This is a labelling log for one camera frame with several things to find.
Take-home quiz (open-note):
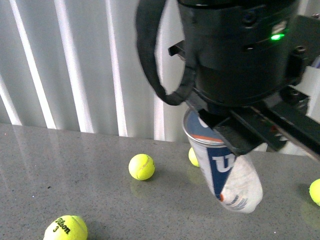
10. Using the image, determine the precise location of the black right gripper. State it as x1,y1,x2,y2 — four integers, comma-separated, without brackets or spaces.
167,37,320,161

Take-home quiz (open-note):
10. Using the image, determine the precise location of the far Wilson tennis ball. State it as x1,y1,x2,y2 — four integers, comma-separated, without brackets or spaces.
188,147,200,168

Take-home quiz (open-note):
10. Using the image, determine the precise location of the wilson tennis ball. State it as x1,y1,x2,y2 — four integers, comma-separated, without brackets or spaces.
188,147,200,168
43,215,88,240

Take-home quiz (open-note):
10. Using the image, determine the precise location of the black sleeved cable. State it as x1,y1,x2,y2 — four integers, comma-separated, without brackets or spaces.
134,0,197,107

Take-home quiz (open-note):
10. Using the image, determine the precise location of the right edge tennis ball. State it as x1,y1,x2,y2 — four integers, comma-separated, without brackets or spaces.
309,179,320,206

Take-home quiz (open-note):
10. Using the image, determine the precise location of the white pleated curtain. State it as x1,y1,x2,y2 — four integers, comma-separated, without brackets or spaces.
0,0,197,139

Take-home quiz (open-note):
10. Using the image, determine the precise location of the near Wilson tennis ball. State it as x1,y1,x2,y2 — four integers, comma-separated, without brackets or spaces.
43,215,88,240

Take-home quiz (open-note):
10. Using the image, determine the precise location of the plain yellow tennis ball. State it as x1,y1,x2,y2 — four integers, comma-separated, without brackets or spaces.
128,154,156,181

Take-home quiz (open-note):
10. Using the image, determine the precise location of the Wilson tennis ball can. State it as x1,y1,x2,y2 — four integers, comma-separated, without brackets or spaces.
183,109,263,214

